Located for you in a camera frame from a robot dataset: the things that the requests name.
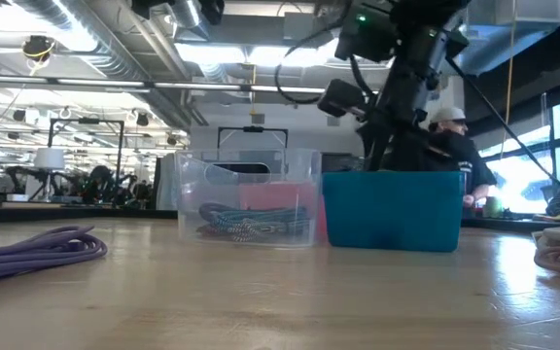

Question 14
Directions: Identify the teal braided cable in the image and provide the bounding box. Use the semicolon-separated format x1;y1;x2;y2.
198;202;308;235

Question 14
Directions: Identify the black ceiling cord reel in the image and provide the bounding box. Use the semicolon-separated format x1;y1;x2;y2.
20;34;57;63

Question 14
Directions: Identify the teal plastic bin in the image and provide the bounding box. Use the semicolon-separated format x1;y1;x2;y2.
321;169;467;254

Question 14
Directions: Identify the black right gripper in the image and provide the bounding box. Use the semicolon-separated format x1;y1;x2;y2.
356;27;457;172

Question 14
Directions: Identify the tall black frame stand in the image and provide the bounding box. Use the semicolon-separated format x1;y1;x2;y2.
48;118;125;205

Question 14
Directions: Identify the round silver air duct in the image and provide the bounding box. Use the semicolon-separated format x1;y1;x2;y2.
164;0;204;29

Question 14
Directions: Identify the grey white braided cable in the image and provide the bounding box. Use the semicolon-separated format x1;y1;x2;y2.
210;220;267;243

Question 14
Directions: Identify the long ceiling light bar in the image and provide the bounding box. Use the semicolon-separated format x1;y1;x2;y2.
0;72;328;96

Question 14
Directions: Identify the purple braided cable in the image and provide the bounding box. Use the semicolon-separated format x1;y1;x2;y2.
0;225;109;288

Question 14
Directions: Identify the black looped right camera cable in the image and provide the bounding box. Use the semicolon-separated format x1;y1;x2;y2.
273;26;326;106

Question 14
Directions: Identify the clear plastic bin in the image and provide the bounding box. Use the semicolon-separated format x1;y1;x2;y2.
174;147;323;249

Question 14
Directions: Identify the long black robot cable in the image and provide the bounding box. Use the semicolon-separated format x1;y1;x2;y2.
446;56;560;208

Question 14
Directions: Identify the green cup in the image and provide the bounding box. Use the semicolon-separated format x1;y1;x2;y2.
483;195;503;220

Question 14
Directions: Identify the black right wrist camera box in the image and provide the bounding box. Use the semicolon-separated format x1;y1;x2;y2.
317;78;368;119

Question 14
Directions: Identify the white shade table lamp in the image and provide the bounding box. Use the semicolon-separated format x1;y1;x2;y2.
33;147;66;203

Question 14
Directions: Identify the yellow hanging cord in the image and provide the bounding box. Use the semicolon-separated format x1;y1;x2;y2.
498;0;518;161

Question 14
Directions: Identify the low black frame stand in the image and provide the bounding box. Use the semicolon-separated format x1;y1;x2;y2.
217;125;290;151

